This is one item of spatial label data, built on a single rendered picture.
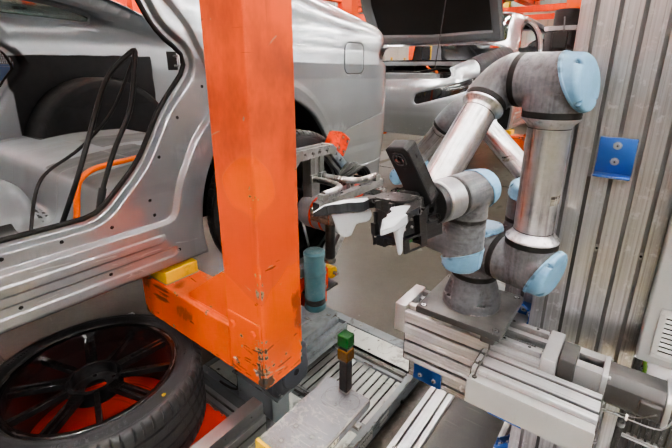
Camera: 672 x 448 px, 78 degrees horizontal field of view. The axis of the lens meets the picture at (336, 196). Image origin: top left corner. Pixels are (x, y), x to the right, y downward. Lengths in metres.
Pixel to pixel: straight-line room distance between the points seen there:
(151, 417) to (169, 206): 0.66
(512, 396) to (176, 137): 1.26
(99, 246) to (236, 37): 0.79
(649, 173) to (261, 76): 0.91
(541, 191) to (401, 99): 3.18
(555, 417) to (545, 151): 0.56
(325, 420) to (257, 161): 0.78
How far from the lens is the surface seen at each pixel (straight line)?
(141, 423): 1.40
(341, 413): 1.38
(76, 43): 3.28
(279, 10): 1.09
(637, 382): 1.20
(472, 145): 0.94
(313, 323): 2.12
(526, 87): 0.96
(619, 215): 1.19
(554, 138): 0.96
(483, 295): 1.16
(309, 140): 1.75
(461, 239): 0.79
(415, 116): 4.04
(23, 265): 1.43
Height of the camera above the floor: 1.44
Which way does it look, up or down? 18 degrees down
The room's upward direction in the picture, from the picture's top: straight up
